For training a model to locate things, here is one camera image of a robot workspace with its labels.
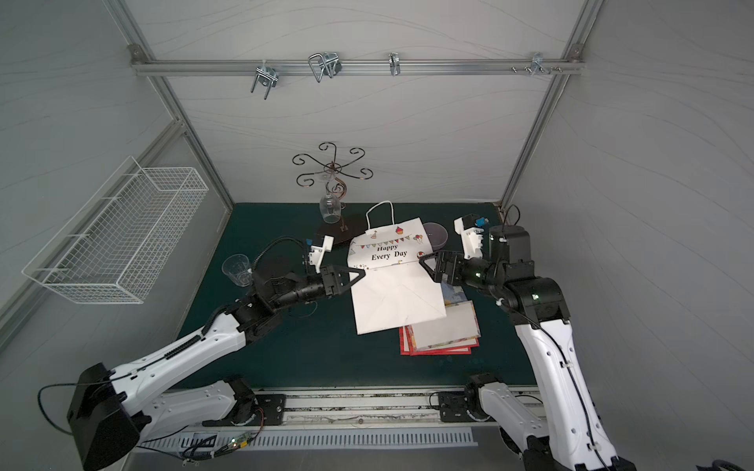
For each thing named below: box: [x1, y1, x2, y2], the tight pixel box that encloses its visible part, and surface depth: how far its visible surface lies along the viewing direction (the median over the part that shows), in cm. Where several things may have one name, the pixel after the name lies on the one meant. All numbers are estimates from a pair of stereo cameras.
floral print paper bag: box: [408, 282, 482, 350], surface depth 85 cm
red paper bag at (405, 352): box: [398, 325, 472, 357], surface depth 85 cm
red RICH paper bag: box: [404, 324, 481, 357], surface depth 85 cm
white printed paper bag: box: [346, 200, 447, 335], surface depth 68 cm
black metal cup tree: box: [291, 141, 375, 246], surface depth 92 cm
